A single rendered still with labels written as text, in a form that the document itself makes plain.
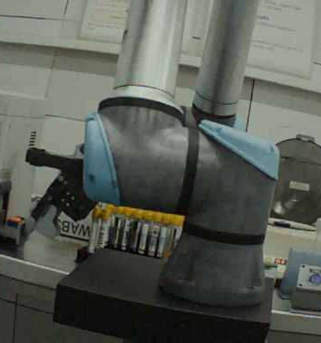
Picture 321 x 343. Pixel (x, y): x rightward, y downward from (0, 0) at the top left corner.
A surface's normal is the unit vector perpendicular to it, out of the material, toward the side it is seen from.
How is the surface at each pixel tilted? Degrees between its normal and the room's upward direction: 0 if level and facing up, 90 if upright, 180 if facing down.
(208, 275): 76
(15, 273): 90
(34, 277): 90
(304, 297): 120
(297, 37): 93
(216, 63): 114
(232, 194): 97
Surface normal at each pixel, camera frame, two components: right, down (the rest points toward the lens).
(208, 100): -0.44, 0.38
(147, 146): 0.16, -0.27
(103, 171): -0.02, 0.33
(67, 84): -0.13, 0.03
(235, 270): 0.36, -0.14
